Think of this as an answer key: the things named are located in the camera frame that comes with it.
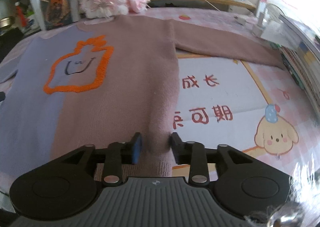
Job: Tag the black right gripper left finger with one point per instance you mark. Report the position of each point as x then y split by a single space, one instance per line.
121 152

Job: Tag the stack of books and magazines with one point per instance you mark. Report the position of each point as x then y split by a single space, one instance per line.
304 57

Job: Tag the white plastic bucket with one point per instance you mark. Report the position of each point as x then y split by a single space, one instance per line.
31 22

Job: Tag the purple and mauve sweater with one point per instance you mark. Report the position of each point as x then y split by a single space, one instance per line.
101 83

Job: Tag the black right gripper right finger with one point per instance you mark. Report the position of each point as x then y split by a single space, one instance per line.
186 152

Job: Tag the pink checked cartoon tablecloth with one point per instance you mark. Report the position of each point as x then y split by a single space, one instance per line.
255 108

